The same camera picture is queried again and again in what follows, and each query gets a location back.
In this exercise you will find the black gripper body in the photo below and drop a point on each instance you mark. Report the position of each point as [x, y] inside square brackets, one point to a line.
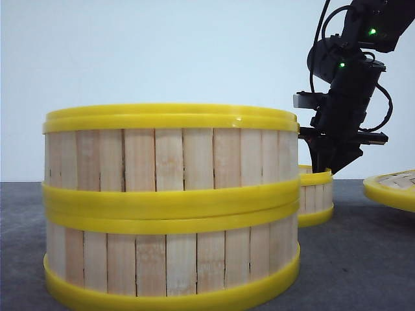
[335, 134]

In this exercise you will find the bamboo steamer basket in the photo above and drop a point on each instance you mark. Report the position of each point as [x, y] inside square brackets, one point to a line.
[225, 270]
[316, 197]
[170, 161]

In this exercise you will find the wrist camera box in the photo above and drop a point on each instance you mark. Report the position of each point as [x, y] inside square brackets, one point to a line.
[308, 100]

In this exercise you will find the woven bamboo steamer lid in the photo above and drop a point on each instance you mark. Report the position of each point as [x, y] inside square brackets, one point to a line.
[394, 190]

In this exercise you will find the bamboo steamer basket front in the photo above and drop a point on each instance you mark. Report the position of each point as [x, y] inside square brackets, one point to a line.
[225, 270]

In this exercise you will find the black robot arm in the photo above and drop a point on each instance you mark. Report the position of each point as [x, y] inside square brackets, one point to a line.
[342, 55]

